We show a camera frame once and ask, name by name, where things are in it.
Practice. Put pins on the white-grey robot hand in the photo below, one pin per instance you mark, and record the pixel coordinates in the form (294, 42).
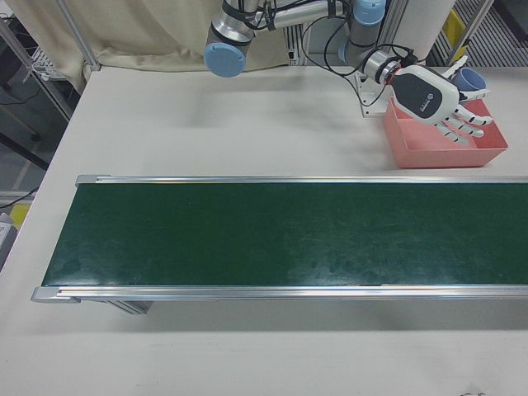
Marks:
(420, 92)

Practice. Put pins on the light blue plastic cup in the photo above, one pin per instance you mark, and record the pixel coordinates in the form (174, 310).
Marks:
(474, 80)

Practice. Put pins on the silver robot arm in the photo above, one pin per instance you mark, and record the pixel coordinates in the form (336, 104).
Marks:
(231, 24)

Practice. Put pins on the pink plastic box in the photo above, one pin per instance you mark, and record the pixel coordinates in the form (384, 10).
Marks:
(433, 158)

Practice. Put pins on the white electrical box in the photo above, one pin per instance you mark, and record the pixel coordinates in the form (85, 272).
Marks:
(293, 45)

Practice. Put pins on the green conveyor belt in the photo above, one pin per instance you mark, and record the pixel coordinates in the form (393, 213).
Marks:
(264, 235)

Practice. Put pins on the beige curtain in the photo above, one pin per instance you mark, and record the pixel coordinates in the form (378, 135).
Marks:
(144, 33)

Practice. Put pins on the white arm base bracket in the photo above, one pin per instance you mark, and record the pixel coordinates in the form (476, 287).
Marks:
(373, 103)

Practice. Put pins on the aluminium frame strut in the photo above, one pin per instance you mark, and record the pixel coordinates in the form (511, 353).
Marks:
(78, 37)

